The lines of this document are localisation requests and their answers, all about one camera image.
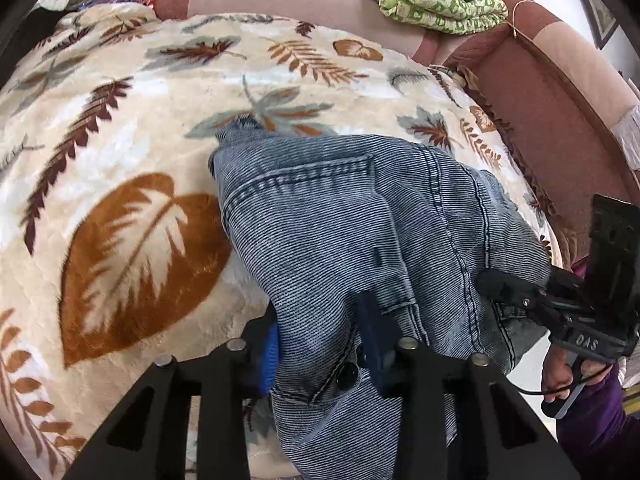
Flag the person's right hand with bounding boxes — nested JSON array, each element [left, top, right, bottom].
[[541, 344, 619, 407]]

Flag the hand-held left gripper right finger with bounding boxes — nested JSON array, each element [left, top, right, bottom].
[[356, 291, 581, 480]]

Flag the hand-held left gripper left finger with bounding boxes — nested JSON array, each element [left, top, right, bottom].
[[65, 316, 279, 480]]

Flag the framed wall picture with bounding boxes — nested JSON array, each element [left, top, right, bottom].
[[569, 0, 619, 50]]

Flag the blue denim pants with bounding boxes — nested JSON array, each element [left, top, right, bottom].
[[209, 115, 554, 480]]

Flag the pink and brown sofa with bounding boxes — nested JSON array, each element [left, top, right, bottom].
[[154, 0, 640, 266]]

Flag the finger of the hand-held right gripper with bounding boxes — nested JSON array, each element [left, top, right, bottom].
[[475, 267, 552, 322]]

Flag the black cable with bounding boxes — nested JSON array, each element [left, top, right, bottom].
[[514, 384, 572, 400]]

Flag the white fringed cloth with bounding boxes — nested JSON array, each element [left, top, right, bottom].
[[609, 104, 640, 172]]

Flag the leaf printed blanket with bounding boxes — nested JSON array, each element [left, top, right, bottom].
[[0, 2, 568, 479]]

